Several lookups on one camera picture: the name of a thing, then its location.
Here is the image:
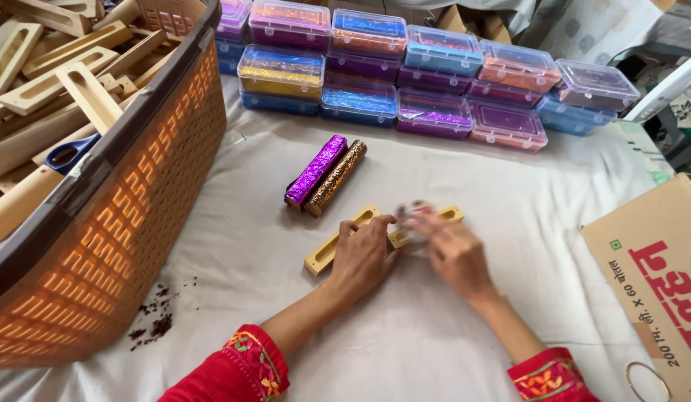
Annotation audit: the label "person's left hand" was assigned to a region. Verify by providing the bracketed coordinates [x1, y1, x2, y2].
[329, 215, 404, 298]

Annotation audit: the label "person's right hand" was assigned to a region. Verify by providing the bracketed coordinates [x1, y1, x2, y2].
[404, 210, 495, 300]

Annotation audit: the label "silver foil piece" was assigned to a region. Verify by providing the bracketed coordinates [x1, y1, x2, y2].
[394, 200, 436, 231]

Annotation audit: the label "yellow wooden slotted mould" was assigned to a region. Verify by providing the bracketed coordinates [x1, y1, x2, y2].
[303, 203, 383, 277]
[387, 204, 466, 250]

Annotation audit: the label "copper foil wrapped bar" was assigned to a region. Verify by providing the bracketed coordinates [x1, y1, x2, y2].
[304, 140, 368, 218]

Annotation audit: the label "white table cloth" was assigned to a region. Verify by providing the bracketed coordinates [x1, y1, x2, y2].
[0, 74, 676, 402]

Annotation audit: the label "purple foil wrapped bar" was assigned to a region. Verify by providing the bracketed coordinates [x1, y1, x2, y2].
[283, 134, 349, 213]

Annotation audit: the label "stack of coloured plastic boxes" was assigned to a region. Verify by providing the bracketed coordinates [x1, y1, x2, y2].
[215, 0, 641, 155]

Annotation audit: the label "person's red right sleeve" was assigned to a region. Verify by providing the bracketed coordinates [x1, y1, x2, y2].
[507, 347, 601, 402]

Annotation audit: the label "person's red sleeve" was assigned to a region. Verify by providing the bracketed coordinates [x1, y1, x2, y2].
[507, 347, 601, 402]
[158, 324, 291, 402]

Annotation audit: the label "brown cardboard piece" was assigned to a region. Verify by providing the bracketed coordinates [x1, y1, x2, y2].
[434, 3, 514, 47]

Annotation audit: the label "green patterned sheet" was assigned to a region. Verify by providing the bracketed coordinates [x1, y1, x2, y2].
[616, 119, 676, 186]

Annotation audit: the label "brown cardboard carton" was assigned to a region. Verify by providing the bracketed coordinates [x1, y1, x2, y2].
[580, 172, 691, 402]

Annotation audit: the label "person's red left sleeve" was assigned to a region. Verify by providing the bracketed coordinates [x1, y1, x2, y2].
[158, 324, 291, 402]

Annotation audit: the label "thin metal bangle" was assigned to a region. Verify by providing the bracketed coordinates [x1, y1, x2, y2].
[626, 361, 671, 402]

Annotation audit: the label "grey patterned fabric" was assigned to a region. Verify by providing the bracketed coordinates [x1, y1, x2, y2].
[517, 0, 665, 67]

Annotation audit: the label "white plastic chair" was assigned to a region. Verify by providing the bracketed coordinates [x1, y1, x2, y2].
[623, 49, 691, 125]

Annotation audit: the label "dark brown crumbs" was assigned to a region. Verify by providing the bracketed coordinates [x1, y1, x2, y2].
[127, 276, 199, 352]

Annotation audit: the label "orange woven plastic basket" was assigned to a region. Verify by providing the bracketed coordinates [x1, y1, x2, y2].
[0, 0, 228, 369]

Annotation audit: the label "pile of wooden moulds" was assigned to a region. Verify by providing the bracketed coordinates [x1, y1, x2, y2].
[0, 0, 181, 252]

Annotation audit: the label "blue handled scissors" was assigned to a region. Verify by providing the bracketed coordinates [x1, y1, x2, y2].
[45, 133, 103, 176]

